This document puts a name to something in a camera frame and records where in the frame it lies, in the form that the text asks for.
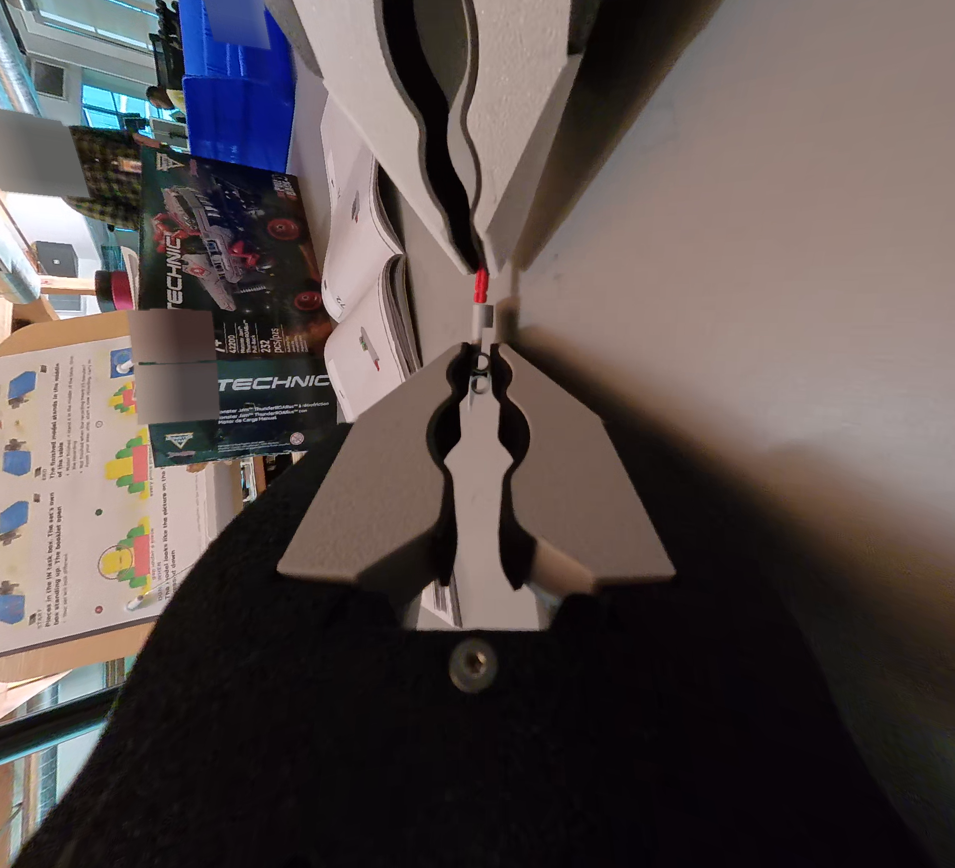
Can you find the grey toy connector piece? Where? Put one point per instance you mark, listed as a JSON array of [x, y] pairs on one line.
[[483, 318]]

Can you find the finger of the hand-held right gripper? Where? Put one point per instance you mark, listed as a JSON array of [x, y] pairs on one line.
[[522, 25], [336, 3]]

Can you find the black toy set box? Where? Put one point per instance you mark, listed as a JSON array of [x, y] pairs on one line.
[[246, 249]]

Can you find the open instruction booklet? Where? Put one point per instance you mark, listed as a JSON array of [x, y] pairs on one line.
[[358, 361]]

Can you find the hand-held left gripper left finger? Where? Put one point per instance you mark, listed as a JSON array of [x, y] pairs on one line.
[[365, 510]]

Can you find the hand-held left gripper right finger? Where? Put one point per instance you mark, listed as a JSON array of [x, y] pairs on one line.
[[589, 510]]

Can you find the red toy axle pin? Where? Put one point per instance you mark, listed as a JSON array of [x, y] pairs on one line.
[[481, 284]]

